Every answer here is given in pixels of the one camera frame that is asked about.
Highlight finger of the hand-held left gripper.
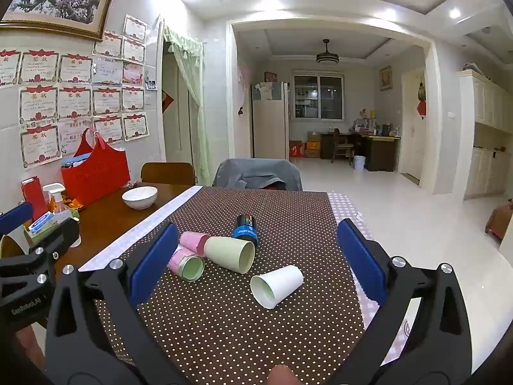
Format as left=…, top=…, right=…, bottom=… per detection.
left=0, top=218, right=81, bottom=287
left=0, top=201, right=34, bottom=236

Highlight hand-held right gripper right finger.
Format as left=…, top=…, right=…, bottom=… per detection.
left=336, top=218, right=475, bottom=385

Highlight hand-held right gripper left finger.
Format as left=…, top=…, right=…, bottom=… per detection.
left=44, top=222, right=181, bottom=385

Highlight pink cup with green inside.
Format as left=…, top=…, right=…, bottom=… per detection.
left=167, top=247, right=205, bottom=282

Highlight yellow paper cup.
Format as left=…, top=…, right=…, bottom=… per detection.
left=0, top=235, right=25, bottom=266

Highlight pink paper cup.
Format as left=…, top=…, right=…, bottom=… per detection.
left=178, top=231, right=210, bottom=255

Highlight light green paper cup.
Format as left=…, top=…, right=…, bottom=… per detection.
left=204, top=236, right=256, bottom=275

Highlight white paper cup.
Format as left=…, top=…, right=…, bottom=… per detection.
left=250, top=265, right=304, bottom=310

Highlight blue and black cup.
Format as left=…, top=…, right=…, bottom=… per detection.
left=232, top=214, right=259, bottom=245

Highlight person's right hand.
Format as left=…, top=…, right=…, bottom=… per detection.
left=268, top=365, right=296, bottom=385

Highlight blue and white box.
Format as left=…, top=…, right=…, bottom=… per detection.
left=25, top=212, right=61, bottom=245

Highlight red carton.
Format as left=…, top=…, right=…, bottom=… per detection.
left=21, top=176, right=49, bottom=221

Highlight clear spray bottle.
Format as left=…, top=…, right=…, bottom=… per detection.
left=42, top=183, right=70, bottom=219

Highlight white ceramic bowl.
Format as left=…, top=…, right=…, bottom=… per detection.
left=122, top=186, right=158, bottom=210

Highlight red tote bag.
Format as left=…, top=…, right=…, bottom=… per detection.
left=61, top=127, right=131, bottom=206

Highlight brown dotted tablecloth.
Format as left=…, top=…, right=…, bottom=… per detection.
left=80, top=185, right=381, bottom=385

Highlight dark wooden desk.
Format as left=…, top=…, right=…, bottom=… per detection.
left=360, top=133, right=402, bottom=173

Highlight dark wooden desk chair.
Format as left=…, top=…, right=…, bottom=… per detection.
left=330, top=128, right=356, bottom=164

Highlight chair with grey jacket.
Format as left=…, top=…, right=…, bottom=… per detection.
left=212, top=158, right=304, bottom=192

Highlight cream door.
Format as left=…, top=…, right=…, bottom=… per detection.
left=401, top=70, right=426, bottom=182

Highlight reddish brown furniture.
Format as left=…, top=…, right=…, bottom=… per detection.
left=484, top=198, right=513, bottom=242

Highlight beige refrigerator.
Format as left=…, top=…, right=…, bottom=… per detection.
left=251, top=81, right=290, bottom=160

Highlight green door curtain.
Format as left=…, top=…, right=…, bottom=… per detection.
left=164, top=24, right=210, bottom=186

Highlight window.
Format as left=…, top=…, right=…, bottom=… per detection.
left=293, top=74, right=345, bottom=120

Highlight ceiling fan lamp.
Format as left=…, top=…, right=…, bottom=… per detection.
left=316, top=39, right=340, bottom=65

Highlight framed blossom painting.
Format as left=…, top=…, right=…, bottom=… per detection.
left=0, top=0, right=120, bottom=42

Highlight wall of award certificates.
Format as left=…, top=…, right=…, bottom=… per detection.
left=0, top=14, right=149, bottom=170

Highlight cream wall cabinets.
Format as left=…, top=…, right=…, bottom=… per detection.
left=458, top=69, right=513, bottom=201

